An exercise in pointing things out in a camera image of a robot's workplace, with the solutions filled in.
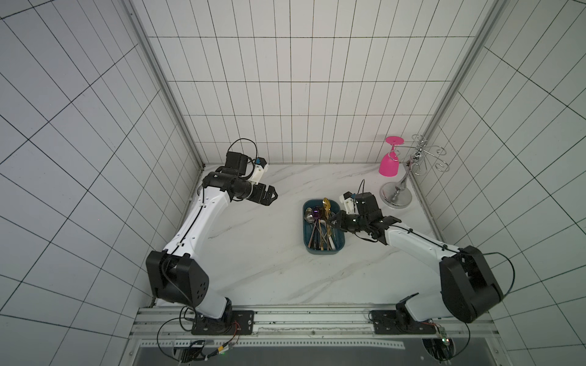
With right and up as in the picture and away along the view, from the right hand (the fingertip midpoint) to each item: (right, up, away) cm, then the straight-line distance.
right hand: (319, 222), depth 85 cm
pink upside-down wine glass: (+32, +23, +13) cm, 41 cm away
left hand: (-21, +10, -4) cm, 24 cm away
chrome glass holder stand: (+39, +10, +20) cm, 45 cm away
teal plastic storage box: (+1, -7, +7) cm, 10 cm away
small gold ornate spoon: (+4, +5, +3) cm, 7 cm away
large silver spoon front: (-3, +1, +12) cm, 12 cm away
